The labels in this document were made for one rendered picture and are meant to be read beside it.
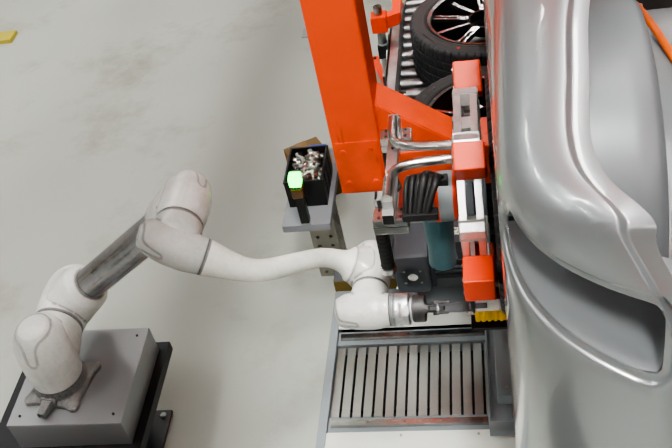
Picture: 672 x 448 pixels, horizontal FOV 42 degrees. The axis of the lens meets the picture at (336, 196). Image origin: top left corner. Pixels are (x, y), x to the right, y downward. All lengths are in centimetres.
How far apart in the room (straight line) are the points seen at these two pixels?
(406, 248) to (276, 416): 72
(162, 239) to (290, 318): 115
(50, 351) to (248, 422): 77
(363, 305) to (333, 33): 81
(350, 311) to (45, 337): 88
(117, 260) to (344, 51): 90
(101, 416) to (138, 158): 193
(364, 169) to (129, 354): 96
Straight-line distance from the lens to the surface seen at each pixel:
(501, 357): 279
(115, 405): 274
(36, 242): 414
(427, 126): 281
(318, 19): 259
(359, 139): 282
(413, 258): 287
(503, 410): 277
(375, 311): 235
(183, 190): 237
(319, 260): 242
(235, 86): 470
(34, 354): 266
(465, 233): 211
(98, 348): 291
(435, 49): 369
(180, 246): 227
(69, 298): 274
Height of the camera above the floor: 240
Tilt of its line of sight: 39 degrees down
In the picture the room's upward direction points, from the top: 13 degrees counter-clockwise
